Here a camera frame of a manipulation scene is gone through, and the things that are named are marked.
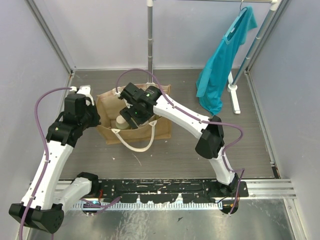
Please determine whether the olive green bottle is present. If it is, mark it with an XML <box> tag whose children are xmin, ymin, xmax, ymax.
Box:
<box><xmin>115</xmin><ymin>115</ymin><xmax>131</xmax><ymax>130</ymax></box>

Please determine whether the tan canvas tote bag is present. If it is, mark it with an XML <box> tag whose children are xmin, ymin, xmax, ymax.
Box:
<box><xmin>96</xmin><ymin>89</ymin><xmax>172</xmax><ymax>152</ymax></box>

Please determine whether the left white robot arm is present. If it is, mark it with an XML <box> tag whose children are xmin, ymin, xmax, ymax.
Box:
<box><xmin>8</xmin><ymin>92</ymin><xmax>100</xmax><ymax>234</ymax></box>

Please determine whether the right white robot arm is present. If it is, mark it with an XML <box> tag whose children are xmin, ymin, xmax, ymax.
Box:
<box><xmin>115</xmin><ymin>83</ymin><xmax>240</xmax><ymax>197</ymax></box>

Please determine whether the teal t-shirt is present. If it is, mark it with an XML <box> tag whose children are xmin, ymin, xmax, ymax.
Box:
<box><xmin>196</xmin><ymin>6</ymin><xmax>258</xmax><ymax>115</ymax></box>

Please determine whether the metal clothes rack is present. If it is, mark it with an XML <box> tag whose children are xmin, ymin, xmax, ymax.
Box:
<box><xmin>146</xmin><ymin>0</ymin><xmax>282</xmax><ymax>115</ymax></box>

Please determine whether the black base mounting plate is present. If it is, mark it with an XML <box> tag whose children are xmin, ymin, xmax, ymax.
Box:
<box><xmin>81</xmin><ymin>178</ymin><xmax>249</xmax><ymax>213</ymax></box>

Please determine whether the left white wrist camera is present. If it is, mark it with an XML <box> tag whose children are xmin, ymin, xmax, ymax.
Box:
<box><xmin>69</xmin><ymin>85</ymin><xmax>96</xmax><ymax>106</ymax></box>

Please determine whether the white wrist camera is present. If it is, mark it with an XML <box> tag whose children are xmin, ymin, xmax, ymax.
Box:
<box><xmin>114</xmin><ymin>86</ymin><xmax>125</xmax><ymax>100</ymax></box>
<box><xmin>69</xmin><ymin>85</ymin><xmax>96</xmax><ymax>106</ymax></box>

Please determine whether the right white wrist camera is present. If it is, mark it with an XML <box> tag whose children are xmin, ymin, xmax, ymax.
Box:
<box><xmin>114</xmin><ymin>86</ymin><xmax>125</xmax><ymax>100</ymax></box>

